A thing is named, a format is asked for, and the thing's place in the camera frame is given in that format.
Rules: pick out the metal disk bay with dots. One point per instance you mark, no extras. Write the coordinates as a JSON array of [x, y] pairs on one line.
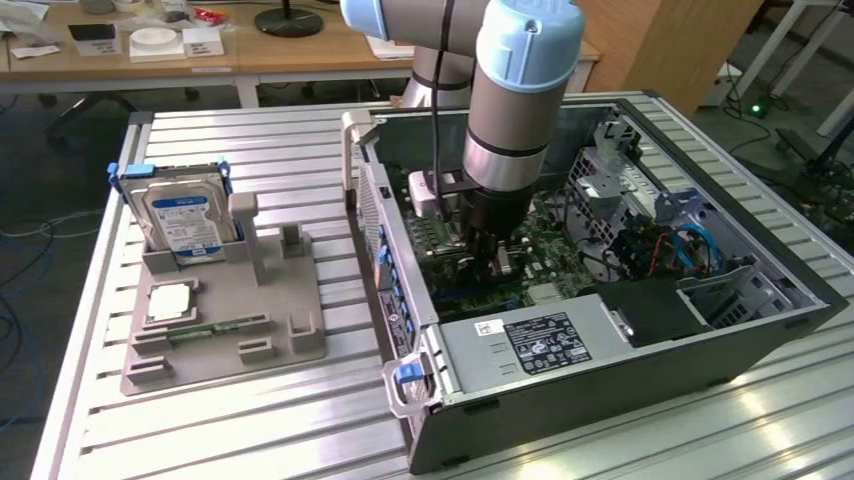
[[735, 300]]

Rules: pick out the round black stand base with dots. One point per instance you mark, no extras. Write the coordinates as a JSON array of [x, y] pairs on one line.
[[289, 22]]

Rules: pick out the white box with round dish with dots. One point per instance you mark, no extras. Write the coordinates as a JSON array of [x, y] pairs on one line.
[[157, 45]]

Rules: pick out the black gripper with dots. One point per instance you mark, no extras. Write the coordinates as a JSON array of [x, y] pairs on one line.
[[497, 210]]

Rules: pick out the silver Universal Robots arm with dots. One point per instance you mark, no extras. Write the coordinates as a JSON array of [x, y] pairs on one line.
[[514, 100]]

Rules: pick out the grey parts rack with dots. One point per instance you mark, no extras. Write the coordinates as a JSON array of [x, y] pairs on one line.
[[228, 300]]

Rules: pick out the grey power supply unit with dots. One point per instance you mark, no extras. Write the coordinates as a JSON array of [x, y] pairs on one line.
[[494, 360]]

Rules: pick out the white paper note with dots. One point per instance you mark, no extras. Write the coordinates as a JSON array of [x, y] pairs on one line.
[[34, 51]]

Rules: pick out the device with green light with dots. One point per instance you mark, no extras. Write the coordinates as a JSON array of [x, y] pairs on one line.
[[757, 108]]

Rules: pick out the small silver chipset heatsink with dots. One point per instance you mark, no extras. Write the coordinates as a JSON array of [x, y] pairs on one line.
[[550, 294]]

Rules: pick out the green motherboard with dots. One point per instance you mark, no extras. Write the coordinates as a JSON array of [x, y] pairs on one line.
[[554, 250]]

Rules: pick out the hard disk with blue caddy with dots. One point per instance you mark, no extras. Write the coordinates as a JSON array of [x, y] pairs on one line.
[[177, 220]]

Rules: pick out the wooden cabinet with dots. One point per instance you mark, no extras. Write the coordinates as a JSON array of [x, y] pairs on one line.
[[668, 50]]

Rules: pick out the black open PC case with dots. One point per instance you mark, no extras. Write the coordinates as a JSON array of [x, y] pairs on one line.
[[601, 390]]

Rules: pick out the white box with black top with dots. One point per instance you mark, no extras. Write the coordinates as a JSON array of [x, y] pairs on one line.
[[97, 40]]

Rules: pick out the black air shroud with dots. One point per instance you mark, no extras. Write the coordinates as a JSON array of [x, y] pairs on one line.
[[648, 310]]

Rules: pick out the red packet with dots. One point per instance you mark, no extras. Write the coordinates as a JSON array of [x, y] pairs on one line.
[[210, 15]]

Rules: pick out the small white printed box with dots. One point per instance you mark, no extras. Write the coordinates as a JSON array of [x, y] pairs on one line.
[[201, 42]]

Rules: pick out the long wooden desk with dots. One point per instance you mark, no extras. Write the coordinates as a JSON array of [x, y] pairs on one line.
[[301, 55]]

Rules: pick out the green RAM stick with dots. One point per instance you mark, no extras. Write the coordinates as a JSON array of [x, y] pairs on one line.
[[201, 331]]

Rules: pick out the silver CPU chip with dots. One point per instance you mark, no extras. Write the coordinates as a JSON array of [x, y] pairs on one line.
[[167, 302]]

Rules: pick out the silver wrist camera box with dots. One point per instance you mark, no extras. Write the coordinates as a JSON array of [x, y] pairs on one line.
[[424, 195]]

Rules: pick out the metal drive cage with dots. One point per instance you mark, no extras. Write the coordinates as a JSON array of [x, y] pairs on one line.
[[601, 200]]

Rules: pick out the white table frame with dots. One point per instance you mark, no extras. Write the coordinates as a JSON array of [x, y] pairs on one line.
[[775, 55]]

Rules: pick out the stack of white papers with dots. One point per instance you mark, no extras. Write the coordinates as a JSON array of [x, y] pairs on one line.
[[390, 50]]

